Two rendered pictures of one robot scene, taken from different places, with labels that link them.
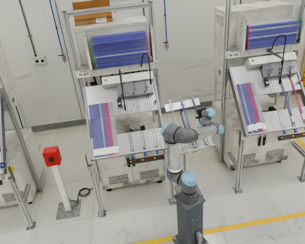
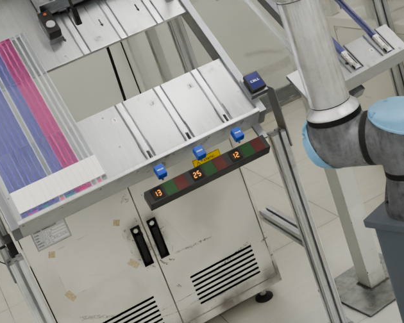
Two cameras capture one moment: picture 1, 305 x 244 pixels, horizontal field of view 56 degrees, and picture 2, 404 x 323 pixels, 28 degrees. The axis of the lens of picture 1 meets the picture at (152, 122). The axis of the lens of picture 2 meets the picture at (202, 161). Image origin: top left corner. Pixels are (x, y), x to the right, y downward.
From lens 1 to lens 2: 1.04 m
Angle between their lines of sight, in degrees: 14
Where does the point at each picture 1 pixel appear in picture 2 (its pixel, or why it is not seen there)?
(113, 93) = (18, 8)
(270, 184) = not seen: outside the picture
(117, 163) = (107, 262)
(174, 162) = (327, 74)
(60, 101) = not seen: outside the picture
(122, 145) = (109, 150)
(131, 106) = (95, 28)
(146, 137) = (181, 102)
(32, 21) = not seen: outside the picture
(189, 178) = not seen: outside the picture
